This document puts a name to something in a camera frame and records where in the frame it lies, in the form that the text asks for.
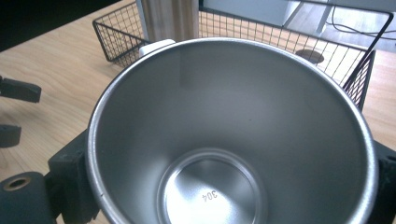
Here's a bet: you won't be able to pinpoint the white mug with steel interior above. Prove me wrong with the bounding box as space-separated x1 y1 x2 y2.
85 36 380 224

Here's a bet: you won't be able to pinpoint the black round table grommet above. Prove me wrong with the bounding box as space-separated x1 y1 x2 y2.
294 49 325 65

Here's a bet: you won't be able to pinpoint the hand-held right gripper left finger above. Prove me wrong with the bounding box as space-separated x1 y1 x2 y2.
48 130 101 224

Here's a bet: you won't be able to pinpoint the black wire mesh basket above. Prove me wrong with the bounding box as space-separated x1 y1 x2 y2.
92 0 395 112

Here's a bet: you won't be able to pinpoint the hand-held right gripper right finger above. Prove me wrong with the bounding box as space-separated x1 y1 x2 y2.
368 140 396 224

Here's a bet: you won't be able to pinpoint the stainless steel tumbler with lid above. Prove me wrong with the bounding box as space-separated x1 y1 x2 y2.
136 0 201 45

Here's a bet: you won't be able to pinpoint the tangled black floor cables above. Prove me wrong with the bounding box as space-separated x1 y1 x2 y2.
329 5 396 42

